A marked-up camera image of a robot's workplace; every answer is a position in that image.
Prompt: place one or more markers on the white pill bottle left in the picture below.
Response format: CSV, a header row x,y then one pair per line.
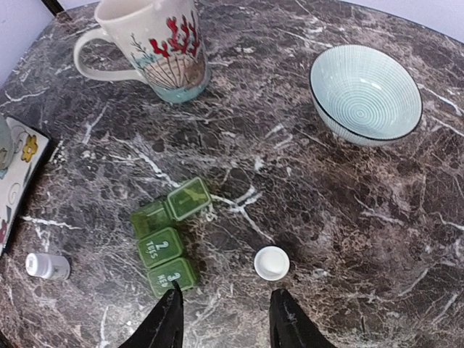
x,y
47,266

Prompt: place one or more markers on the striped light blue bowl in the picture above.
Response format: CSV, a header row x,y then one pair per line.
x,y
364,96

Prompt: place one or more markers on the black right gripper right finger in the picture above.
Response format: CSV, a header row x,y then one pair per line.
x,y
290,326

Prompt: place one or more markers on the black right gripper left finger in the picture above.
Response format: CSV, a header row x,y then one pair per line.
x,y
163,326

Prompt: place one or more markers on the white pill bottle cap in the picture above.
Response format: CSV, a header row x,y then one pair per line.
x,y
271,263

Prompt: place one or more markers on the green weekly pill organizer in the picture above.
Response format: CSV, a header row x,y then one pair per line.
x,y
159,244

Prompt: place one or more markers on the plain celadon green bowl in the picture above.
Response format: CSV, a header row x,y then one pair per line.
x,y
7,146

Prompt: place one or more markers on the square floral plate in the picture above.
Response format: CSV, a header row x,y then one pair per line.
x,y
30,148

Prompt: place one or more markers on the white mug with coral pattern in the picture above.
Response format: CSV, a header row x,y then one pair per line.
x,y
161,39

